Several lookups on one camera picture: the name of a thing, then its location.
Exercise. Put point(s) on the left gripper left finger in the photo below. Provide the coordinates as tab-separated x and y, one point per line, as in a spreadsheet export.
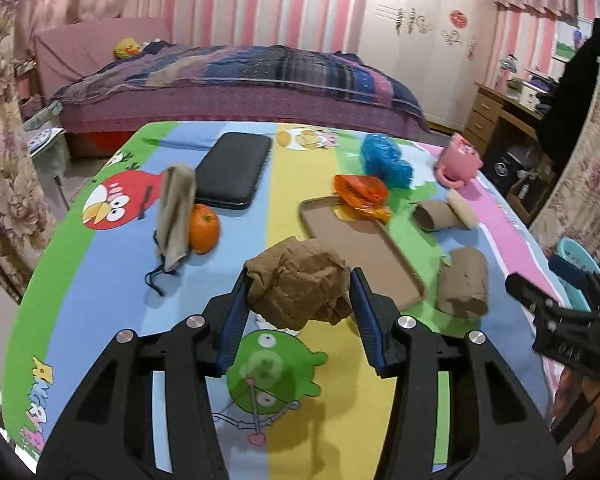
105	430

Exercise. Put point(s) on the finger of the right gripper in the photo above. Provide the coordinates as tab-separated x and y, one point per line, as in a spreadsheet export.
587	283

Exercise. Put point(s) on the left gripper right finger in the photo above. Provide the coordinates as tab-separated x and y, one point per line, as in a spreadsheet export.
458	410

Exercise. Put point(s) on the cardboard tube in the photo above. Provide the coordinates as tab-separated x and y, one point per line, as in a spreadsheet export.
463	285
434	215

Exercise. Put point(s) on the brown paper ball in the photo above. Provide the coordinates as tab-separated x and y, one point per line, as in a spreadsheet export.
297	281

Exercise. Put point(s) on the orange plastic wrapper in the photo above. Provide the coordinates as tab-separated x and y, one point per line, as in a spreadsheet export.
366	195

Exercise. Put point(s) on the blue plastic bag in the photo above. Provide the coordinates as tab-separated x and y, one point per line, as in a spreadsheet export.
381	157

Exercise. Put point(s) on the blue plastic trash basket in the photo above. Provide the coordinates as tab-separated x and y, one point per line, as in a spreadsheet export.
576	254

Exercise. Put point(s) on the person's right hand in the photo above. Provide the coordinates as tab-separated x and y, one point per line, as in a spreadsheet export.
576	412

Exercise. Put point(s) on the floral curtain right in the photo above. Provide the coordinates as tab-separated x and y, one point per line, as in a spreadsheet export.
573	207

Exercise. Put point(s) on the floral curtain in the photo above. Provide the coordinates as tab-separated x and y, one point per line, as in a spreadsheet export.
26	222
573	207

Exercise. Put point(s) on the black box under desk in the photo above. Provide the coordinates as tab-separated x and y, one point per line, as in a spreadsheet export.
502	171

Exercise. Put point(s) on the black hanging garment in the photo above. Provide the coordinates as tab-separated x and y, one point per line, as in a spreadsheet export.
559	130

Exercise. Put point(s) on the brown phone case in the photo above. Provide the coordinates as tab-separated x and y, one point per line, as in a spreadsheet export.
364	244

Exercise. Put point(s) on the pink pig mug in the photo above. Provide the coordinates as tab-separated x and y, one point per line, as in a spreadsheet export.
458	163

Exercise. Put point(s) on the colourful cartoon tablecloth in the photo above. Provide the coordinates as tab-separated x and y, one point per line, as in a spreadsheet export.
300	400

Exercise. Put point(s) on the wooden desk with drawers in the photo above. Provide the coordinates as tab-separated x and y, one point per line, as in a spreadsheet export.
496	123

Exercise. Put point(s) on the orange fruit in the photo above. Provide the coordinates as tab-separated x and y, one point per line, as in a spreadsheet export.
204	229

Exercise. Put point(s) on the floral curtain left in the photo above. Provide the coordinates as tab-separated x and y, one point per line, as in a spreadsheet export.
26	222

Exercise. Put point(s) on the desk lamp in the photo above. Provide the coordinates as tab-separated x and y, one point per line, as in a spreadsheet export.
508	67

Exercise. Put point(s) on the black zip case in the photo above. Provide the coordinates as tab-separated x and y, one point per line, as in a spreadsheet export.
228	176

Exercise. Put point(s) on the small bedside stool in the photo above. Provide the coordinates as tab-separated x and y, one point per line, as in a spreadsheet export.
48	148

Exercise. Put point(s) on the white wardrobe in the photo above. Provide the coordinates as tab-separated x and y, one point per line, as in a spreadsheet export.
439	49

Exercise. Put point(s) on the bed with plaid quilt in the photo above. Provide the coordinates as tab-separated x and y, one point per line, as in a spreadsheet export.
105	100

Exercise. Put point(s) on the yellow duck plush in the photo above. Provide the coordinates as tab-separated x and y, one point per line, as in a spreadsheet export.
126	48

